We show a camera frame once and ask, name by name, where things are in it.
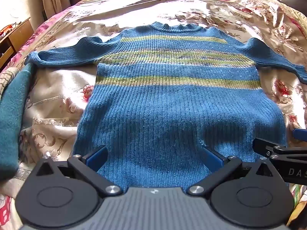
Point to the blue striped knit sweater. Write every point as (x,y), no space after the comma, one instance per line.
(168,112)

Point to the pink floral sheet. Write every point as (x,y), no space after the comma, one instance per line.
(40,32)

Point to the beige floral satin bedspread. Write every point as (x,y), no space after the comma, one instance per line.
(60,88)

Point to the orange object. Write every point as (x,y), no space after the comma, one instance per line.
(6,30)

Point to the wooden cabinet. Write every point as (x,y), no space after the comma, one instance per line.
(21,36)

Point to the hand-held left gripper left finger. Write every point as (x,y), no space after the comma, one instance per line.
(98,159)

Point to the teal felt cloth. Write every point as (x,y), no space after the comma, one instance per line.
(12,112)

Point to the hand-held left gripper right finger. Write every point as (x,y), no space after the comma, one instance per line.
(212,159)

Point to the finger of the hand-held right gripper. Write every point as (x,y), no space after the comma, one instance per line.
(301,134)
(263,148)

